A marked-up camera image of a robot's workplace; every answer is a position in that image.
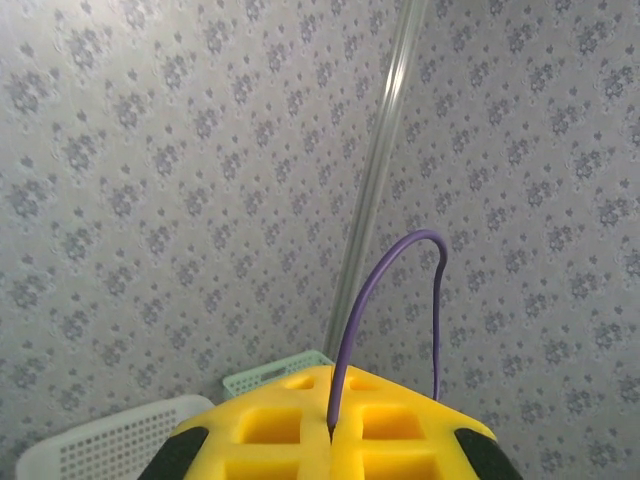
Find thin purple cable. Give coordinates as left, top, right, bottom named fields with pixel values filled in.
left=327, top=228, right=450, bottom=436

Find pale green plastic basket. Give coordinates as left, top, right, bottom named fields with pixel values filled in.
left=222, top=349, right=337, bottom=401

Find aluminium corner post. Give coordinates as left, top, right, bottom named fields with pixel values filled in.
left=323, top=0, right=432, bottom=362

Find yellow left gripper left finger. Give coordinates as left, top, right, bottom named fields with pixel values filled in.
left=139, top=364, right=334, bottom=480

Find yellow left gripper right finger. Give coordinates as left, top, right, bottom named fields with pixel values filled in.
left=332, top=364, right=524, bottom=480

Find white plastic basket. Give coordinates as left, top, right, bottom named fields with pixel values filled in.
left=14, top=393, right=217, bottom=480

